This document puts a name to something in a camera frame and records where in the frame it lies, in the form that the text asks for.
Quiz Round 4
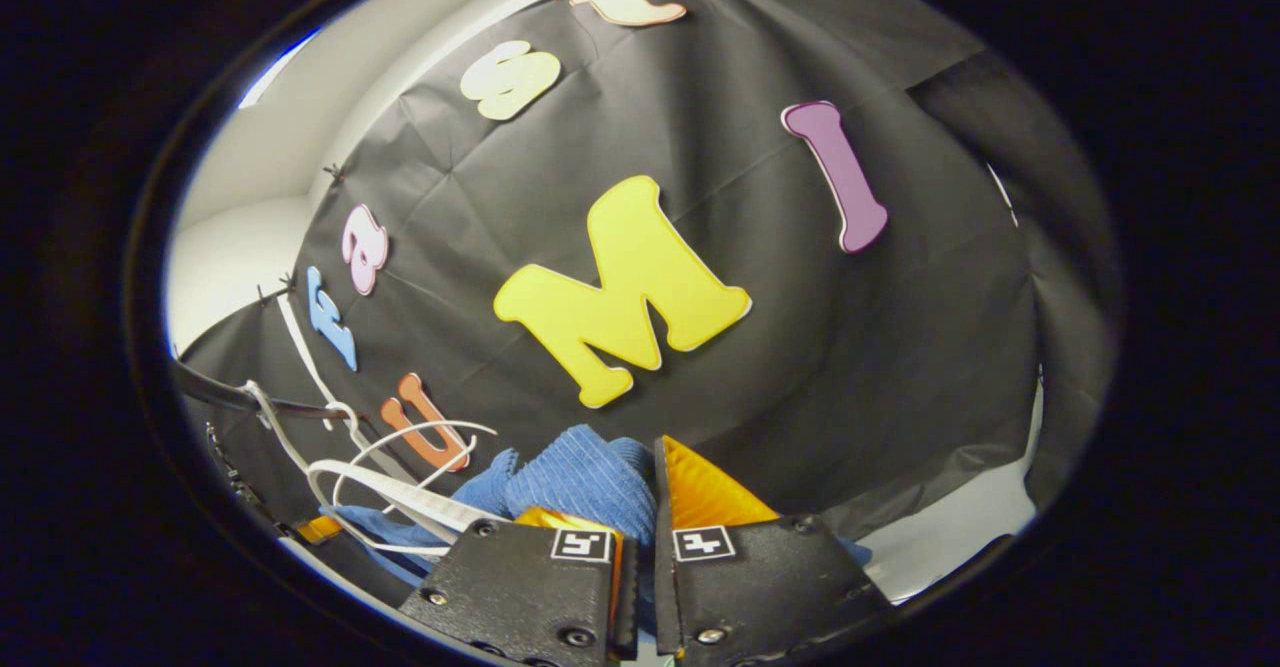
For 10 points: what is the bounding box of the black backdrop cloth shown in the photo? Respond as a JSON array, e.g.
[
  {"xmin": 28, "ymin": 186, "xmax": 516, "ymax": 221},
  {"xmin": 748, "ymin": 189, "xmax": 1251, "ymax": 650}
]
[{"xmin": 170, "ymin": 0, "xmax": 1121, "ymax": 548}]

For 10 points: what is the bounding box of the black clothes rack rail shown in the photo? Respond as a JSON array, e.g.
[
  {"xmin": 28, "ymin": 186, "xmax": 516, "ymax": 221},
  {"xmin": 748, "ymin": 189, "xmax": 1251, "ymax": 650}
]
[{"xmin": 172, "ymin": 361, "xmax": 353, "ymax": 421}]

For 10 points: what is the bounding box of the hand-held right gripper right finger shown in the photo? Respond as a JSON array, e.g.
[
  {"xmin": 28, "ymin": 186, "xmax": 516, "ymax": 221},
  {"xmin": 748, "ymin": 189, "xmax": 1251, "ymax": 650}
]
[{"xmin": 653, "ymin": 434, "xmax": 893, "ymax": 662}]

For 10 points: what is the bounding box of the blue shirt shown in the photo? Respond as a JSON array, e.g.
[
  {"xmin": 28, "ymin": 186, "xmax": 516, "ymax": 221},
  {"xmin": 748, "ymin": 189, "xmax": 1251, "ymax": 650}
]
[{"xmin": 335, "ymin": 424, "xmax": 873, "ymax": 590}]

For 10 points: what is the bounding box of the white hanger holding shirt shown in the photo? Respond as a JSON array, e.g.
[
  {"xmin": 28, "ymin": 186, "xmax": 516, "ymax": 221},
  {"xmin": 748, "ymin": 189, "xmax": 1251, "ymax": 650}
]
[{"xmin": 243, "ymin": 380, "xmax": 503, "ymax": 560}]

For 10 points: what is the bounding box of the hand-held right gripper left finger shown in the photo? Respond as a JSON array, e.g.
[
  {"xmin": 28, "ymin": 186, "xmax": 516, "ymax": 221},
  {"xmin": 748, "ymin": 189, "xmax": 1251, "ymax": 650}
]
[{"xmin": 398, "ymin": 505, "xmax": 642, "ymax": 667}]

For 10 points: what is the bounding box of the empty white wire hanger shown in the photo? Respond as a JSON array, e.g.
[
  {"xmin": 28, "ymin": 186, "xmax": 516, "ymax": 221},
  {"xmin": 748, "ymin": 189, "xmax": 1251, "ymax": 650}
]
[{"xmin": 322, "ymin": 402, "xmax": 499, "ymax": 508}]

